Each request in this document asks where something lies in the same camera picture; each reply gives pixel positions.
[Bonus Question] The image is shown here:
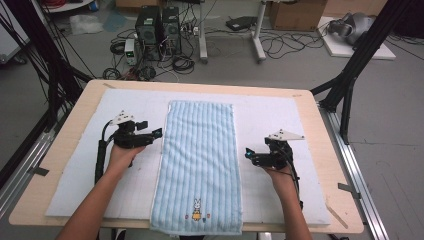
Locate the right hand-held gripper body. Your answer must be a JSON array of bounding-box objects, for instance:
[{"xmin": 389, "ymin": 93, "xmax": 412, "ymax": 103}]
[{"xmin": 251, "ymin": 128, "xmax": 306, "ymax": 170}]

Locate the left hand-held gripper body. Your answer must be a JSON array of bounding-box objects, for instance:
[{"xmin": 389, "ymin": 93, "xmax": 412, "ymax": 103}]
[{"xmin": 109, "ymin": 110, "xmax": 156, "ymax": 150}]

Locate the blue striped towel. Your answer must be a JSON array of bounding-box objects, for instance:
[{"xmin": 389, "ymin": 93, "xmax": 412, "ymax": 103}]
[{"xmin": 149, "ymin": 99, "xmax": 244, "ymax": 237}]

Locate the person's left hand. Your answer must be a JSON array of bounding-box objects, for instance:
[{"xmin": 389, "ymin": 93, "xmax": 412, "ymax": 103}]
[{"xmin": 105, "ymin": 143, "xmax": 148, "ymax": 178}]

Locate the person's right hand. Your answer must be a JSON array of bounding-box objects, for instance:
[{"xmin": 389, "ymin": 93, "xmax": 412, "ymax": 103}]
[{"xmin": 263, "ymin": 165, "xmax": 298, "ymax": 198}]

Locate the white grid mat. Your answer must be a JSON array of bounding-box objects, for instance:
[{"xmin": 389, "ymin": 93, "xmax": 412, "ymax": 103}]
[{"xmin": 44, "ymin": 88, "xmax": 332, "ymax": 226}]

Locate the white power supply unit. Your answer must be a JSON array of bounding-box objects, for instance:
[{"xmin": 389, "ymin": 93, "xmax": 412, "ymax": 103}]
[{"xmin": 123, "ymin": 38, "xmax": 138, "ymax": 67}]

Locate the black tape piece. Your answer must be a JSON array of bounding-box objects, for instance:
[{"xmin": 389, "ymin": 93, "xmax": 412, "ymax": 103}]
[
  {"xmin": 337, "ymin": 182, "xmax": 362, "ymax": 200},
  {"xmin": 28, "ymin": 165, "xmax": 50, "ymax": 177}
]

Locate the wide black computer tower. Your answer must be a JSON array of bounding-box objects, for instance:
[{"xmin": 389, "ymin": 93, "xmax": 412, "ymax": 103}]
[{"xmin": 134, "ymin": 5, "xmax": 164, "ymax": 62}]

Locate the narrow black computer tower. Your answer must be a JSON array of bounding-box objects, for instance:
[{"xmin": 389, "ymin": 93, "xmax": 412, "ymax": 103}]
[{"xmin": 161, "ymin": 6, "xmax": 183, "ymax": 56}]

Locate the white desk leg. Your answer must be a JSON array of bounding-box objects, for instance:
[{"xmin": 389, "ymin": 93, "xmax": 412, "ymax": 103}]
[
  {"xmin": 250, "ymin": 0, "xmax": 268, "ymax": 64},
  {"xmin": 197, "ymin": 0, "xmax": 210, "ymax": 64}
]

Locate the white floor board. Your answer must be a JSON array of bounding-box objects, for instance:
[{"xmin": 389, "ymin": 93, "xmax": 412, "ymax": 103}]
[{"xmin": 316, "ymin": 15, "xmax": 397, "ymax": 61}]

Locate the clear plastic bag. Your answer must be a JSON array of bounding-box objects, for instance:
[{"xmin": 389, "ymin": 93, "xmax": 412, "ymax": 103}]
[{"xmin": 69, "ymin": 13, "xmax": 105, "ymax": 36}]

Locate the black flat box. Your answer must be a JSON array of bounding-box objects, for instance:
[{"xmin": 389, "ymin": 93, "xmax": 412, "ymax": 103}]
[{"xmin": 225, "ymin": 15, "xmax": 258, "ymax": 32}]

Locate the large cardboard box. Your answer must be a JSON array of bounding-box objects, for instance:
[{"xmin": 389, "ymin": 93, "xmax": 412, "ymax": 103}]
[{"xmin": 268, "ymin": 0, "xmax": 328, "ymax": 32}]

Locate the grey headset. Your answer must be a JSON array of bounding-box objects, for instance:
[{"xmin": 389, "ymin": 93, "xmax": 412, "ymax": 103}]
[{"xmin": 326, "ymin": 12, "xmax": 376, "ymax": 46}]

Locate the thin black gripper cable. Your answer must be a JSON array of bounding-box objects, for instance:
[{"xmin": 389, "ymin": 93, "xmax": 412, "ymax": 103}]
[{"xmin": 285, "ymin": 149, "xmax": 305, "ymax": 212}]

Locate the black sleeved gripper cable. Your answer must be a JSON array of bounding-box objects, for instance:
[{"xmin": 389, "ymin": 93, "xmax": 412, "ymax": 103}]
[{"xmin": 94, "ymin": 120, "xmax": 115, "ymax": 185}]

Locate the coiled black cable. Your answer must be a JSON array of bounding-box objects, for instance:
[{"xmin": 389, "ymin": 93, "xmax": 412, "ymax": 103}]
[{"xmin": 171, "ymin": 54, "xmax": 196, "ymax": 75}]

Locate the aluminium rail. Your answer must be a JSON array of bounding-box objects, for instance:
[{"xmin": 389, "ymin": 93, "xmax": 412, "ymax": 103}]
[
  {"xmin": 0, "ymin": 128, "xmax": 58, "ymax": 218},
  {"xmin": 319, "ymin": 106, "xmax": 391, "ymax": 240}
]

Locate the black metal frame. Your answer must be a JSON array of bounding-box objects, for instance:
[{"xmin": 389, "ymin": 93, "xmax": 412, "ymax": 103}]
[
  {"xmin": 309, "ymin": 0, "xmax": 414, "ymax": 146},
  {"xmin": 0, "ymin": 0, "xmax": 95, "ymax": 188}
]

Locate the tangle of black floor cables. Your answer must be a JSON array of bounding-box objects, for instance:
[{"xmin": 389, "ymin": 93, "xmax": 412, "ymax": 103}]
[{"xmin": 259, "ymin": 29, "xmax": 326, "ymax": 61}]

